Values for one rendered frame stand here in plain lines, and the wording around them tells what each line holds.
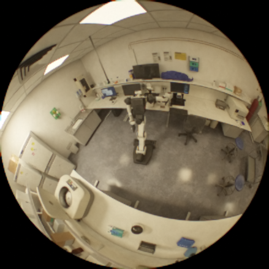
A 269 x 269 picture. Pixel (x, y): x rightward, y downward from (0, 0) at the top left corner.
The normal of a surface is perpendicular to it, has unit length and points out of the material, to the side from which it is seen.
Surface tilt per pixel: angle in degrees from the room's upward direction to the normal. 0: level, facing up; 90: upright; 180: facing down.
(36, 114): 90
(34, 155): 90
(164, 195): 0
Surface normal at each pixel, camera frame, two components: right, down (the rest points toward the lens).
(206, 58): -0.36, 0.80
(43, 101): 0.90, 0.17
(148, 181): -0.23, -0.58
